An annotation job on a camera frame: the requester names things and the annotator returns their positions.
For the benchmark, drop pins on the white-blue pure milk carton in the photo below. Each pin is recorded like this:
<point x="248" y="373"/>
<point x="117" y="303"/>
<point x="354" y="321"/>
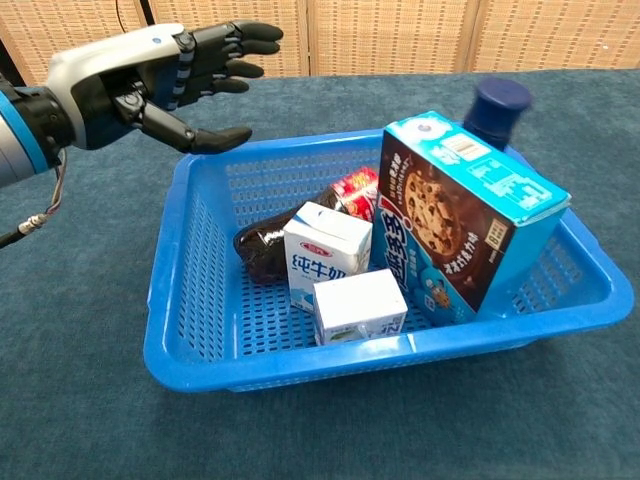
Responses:
<point x="320" y="250"/>

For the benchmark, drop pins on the bamboo folding screen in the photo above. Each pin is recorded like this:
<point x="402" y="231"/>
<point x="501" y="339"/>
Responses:
<point x="390" y="35"/>

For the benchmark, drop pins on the black tripod stand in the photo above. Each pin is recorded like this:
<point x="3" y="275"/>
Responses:
<point x="146" y="11"/>

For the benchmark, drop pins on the dark blue bottle cap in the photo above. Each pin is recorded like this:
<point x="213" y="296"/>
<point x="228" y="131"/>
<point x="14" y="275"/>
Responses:
<point x="495" y="110"/>

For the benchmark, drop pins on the cola bottle red cap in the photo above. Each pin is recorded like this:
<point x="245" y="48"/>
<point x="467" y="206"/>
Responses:
<point x="262" y="250"/>

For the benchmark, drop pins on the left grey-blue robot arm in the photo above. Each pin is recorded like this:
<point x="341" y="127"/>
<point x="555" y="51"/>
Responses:
<point x="20" y="135"/>

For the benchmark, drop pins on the teal table cloth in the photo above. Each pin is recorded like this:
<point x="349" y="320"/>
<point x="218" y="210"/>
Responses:
<point x="75" y="350"/>

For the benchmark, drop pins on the small white drink carton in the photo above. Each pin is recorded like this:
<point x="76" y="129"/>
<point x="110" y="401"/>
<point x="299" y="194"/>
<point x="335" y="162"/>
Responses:
<point x="357" y="300"/>

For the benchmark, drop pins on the blue perforated plastic basket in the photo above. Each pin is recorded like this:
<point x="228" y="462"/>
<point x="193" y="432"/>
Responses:
<point x="300" y="360"/>

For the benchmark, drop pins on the blue chocolate cookie box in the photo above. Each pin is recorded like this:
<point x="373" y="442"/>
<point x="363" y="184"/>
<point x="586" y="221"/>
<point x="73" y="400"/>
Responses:
<point x="450" y="220"/>

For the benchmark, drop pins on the left black-silver robot hand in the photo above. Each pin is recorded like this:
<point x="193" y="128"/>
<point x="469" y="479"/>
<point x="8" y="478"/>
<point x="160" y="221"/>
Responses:
<point x="115" y="60"/>

